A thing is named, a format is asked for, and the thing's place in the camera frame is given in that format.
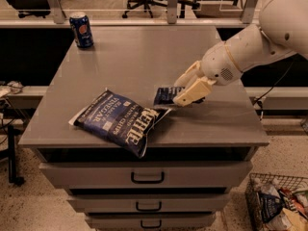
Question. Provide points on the black office chair centre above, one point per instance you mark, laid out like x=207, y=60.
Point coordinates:
x=145, y=4

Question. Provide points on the middle grey drawer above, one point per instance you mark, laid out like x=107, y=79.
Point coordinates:
x=149, y=203

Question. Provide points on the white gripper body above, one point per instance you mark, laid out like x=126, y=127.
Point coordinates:
x=218, y=64

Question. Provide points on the top grey drawer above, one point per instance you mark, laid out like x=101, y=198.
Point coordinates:
x=131, y=175

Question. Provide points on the blue kettle chip bag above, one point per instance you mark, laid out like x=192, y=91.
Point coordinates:
x=118, y=119

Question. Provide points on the wire basket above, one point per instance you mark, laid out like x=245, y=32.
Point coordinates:
x=286, y=220

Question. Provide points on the bottom grey drawer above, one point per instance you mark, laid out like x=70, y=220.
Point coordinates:
x=149, y=221

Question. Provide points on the blue pepsi can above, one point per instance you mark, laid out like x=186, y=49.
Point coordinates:
x=80, y=26

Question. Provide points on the red snack bag in basket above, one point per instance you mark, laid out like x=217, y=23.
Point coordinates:
x=296, y=200

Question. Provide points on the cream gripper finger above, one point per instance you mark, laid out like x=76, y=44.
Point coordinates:
x=190, y=75
x=194, y=88

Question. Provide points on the black stand left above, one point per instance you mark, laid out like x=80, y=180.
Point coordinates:
x=13, y=177

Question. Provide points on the grey drawer cabinet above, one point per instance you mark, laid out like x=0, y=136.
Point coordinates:
x=133, y=61

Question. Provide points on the blue rxbar blueberry bar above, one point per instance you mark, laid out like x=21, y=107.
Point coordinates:
x=166, y=95

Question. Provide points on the grey drawer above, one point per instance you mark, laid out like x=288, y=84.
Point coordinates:
x=149, y=221
x=149, y=203
x=131, y=175

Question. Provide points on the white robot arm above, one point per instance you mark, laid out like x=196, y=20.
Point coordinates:
x=281, y=32

